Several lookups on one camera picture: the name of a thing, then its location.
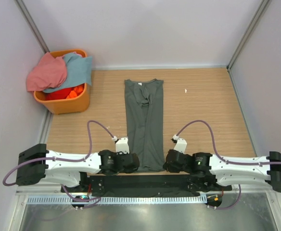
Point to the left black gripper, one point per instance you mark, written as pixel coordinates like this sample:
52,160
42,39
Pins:
121,153

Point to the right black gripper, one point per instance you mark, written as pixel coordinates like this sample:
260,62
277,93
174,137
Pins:
170,169

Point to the dark grey t shirt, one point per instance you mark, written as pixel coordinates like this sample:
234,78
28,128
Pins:
144,102

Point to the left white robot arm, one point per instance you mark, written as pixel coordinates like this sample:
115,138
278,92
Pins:
66,169

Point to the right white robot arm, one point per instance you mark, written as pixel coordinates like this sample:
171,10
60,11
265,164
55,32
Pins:
227,171

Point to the orange plastic tub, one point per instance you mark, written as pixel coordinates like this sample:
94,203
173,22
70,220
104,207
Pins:
78,104

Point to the red orange t shirt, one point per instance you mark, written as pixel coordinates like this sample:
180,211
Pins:
67,93

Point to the light blue t shirt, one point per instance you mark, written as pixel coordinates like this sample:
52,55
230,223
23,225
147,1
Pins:
78,71

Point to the pink t shirt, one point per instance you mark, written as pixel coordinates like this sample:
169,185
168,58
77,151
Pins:
50,72

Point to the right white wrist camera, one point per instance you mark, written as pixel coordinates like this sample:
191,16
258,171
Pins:
180,144

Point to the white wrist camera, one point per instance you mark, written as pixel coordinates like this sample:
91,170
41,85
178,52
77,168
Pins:
121,145
180,144

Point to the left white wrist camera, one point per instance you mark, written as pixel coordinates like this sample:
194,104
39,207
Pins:
121,145

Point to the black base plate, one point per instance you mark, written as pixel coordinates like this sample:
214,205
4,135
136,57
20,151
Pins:
146,186

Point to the slotted cable duct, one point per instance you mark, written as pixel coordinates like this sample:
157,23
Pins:
65,200

